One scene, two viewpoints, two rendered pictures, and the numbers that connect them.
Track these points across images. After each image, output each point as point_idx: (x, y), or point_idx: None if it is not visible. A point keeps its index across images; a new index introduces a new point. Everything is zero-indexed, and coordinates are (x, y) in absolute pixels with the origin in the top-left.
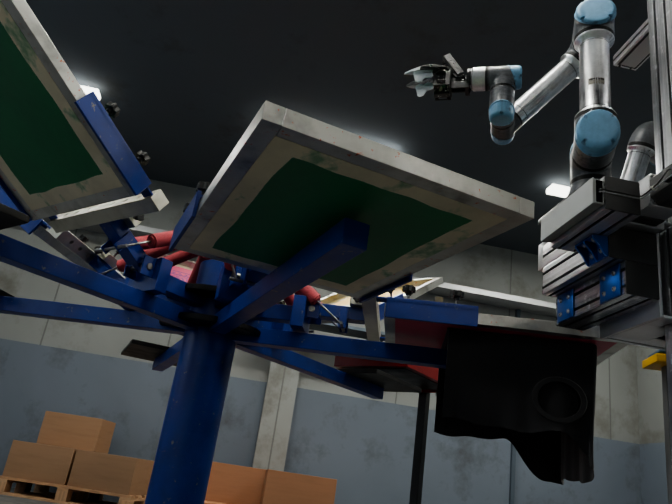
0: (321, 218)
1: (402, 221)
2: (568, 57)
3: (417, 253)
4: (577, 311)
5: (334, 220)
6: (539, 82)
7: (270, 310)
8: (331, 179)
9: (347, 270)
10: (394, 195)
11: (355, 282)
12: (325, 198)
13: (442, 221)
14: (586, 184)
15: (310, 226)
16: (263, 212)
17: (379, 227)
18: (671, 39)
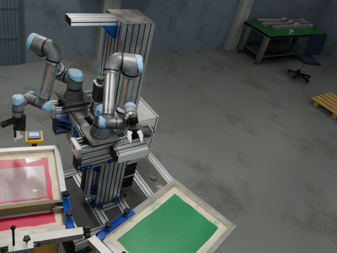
0: (183, 231)
1: (177, 209)
2: (117, 74)
3: (152, 208)
4: (93, 166)
5: (181, 227)
6: (115, 93)
7: None
8: (205, 222)
9: (136, 234)
10: (192, 209)
11: (121, 235)
12: (195, 226)
13: (175, 200)
14: (146, 149)
15: (178, 236)
16: (191, 248)
17: (174, 216)
18: None
